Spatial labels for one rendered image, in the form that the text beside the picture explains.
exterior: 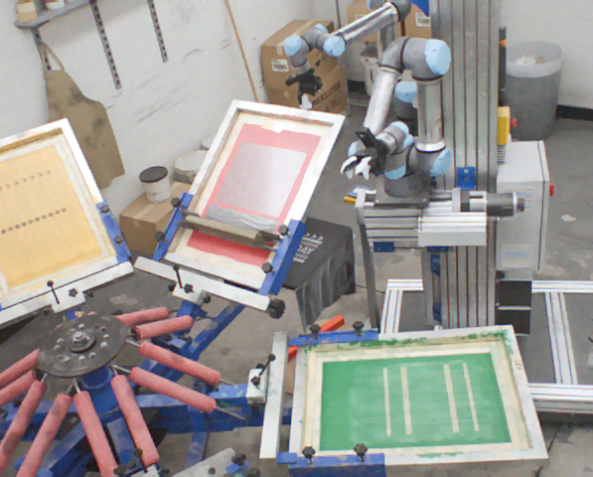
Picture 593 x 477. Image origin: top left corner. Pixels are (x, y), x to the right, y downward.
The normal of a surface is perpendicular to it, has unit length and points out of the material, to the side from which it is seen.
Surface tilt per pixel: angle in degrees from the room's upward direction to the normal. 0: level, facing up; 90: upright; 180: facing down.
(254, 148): 32
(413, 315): 0
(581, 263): 0
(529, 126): 94
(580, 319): 0
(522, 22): 90
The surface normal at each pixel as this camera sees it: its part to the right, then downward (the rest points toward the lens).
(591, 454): -0.14, -0.81
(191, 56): 0.83, 0.22
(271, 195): -0.41, -0.40
